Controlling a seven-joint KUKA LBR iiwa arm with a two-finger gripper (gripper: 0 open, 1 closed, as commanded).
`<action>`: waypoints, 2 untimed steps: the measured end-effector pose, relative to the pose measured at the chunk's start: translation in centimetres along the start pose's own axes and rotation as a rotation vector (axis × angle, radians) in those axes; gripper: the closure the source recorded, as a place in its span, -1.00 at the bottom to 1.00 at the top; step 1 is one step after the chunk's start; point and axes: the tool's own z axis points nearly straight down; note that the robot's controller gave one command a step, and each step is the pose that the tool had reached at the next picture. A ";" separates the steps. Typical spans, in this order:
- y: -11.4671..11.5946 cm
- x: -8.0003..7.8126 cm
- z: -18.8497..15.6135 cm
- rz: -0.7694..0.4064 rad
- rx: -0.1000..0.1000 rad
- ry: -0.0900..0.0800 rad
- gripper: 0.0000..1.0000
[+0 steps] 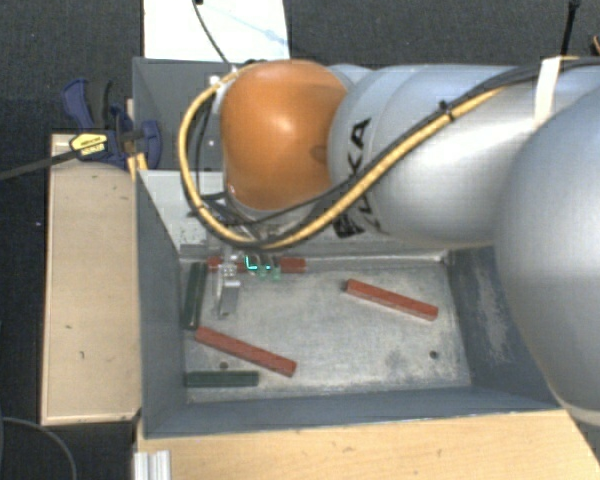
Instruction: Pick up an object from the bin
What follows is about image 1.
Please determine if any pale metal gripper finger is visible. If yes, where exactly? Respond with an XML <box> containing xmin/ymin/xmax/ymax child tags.
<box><xmin>217</xmin><ymin>273</ymin><xmax>242</xmax><ymax>320</ymax></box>
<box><xmin>209</xmin><ymin>266</ymin><xmax>222</xmax><ymax>315</ymax></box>

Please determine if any pale wood board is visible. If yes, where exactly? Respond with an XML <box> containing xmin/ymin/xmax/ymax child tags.
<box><xmin>40</xmin><ymin>133</ymin><xmax>143</xmax><ymax>427</ymax></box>

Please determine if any red-brown flat block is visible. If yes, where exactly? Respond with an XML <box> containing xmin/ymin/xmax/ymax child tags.
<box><xmin>194</xmin><ymin>325</ymin><xmax>299</xmax><ymax>379</ymax></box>
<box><xmin>341</xmin><ymin>278</ymin><xmax>440</xmax><ymax>323</ymax></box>
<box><xmin>206</xmin><ymin>255</ymin><xmax>308</xmax><ymax>276</ymax></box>

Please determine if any grey metal bin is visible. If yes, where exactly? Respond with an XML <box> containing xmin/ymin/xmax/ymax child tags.
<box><xmin>131</xmin><ymin>56</ymin><xmax>562</xmax><ymax>439</ymax></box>

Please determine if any dark green flat block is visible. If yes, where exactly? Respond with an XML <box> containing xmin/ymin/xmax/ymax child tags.
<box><xmin>183</xmin><ymin>370</ymin><xmax>261</xmax><ymax>389</ymax></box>
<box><xmin>180</xmin><ymin>261</ymin><xmax>209</xmax><ymax>332</ymax></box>

